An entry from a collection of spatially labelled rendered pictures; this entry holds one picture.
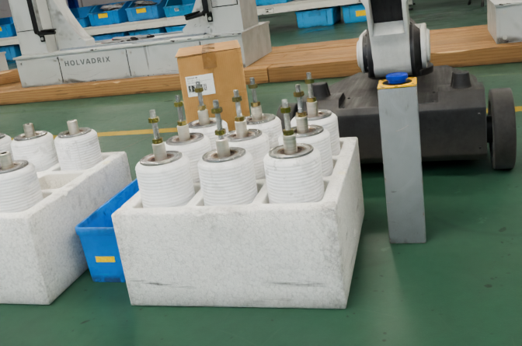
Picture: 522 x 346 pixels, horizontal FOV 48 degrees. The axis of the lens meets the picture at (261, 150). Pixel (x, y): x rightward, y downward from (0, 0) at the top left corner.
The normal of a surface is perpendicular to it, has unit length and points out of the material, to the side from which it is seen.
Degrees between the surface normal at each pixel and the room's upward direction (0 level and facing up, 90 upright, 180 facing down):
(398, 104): 90
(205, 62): 90
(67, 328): 0
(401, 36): 120
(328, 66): 90
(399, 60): 106
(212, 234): 90
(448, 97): 45
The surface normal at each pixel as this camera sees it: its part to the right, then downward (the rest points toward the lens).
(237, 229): -0.24, 0.30
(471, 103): -0.29, -0.45
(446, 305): -0.14, -0.95
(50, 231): 0.96, -0.05
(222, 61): 0.05, 0.28
